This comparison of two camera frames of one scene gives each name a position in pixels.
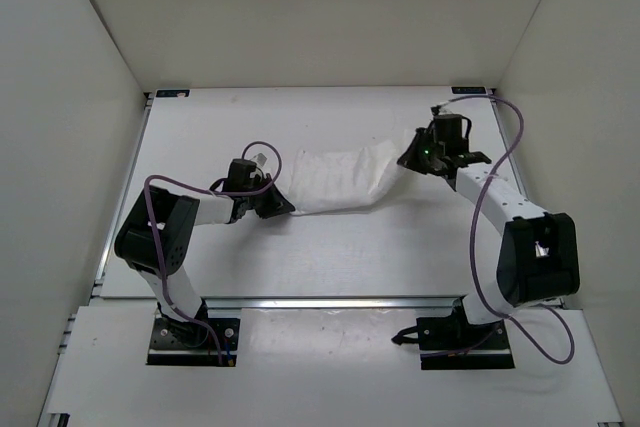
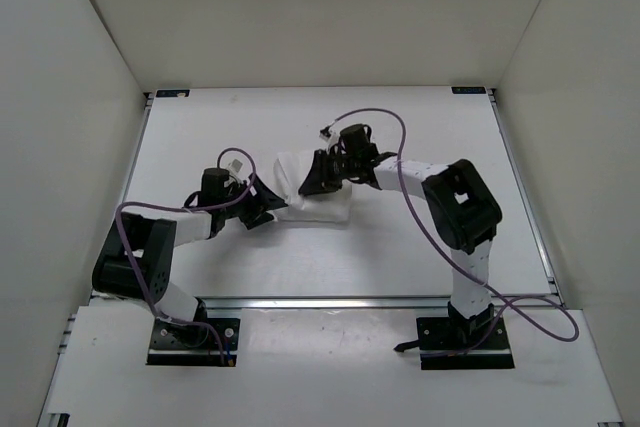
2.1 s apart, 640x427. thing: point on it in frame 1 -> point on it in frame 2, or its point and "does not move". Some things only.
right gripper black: (409, 158) -> (319, 180)
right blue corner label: (469, 90) does not move
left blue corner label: (172, 93) does not move
